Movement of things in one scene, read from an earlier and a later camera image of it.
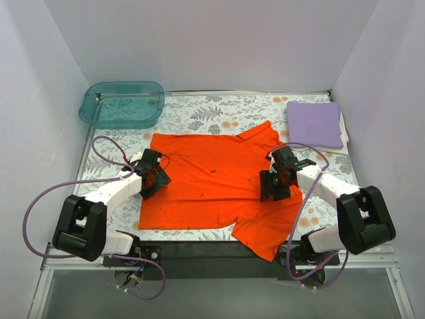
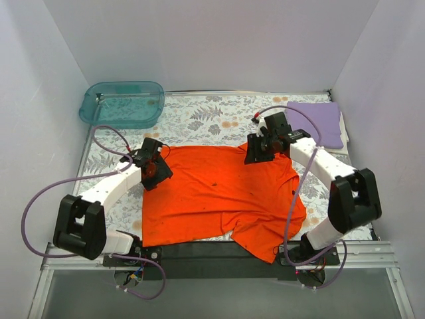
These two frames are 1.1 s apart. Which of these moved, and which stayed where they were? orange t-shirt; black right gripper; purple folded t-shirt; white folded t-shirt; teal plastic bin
Moved: black right gripper; orange t-shirt
Stayed: white folded t-shirt; purple folded t-shirt; teal plastic bin
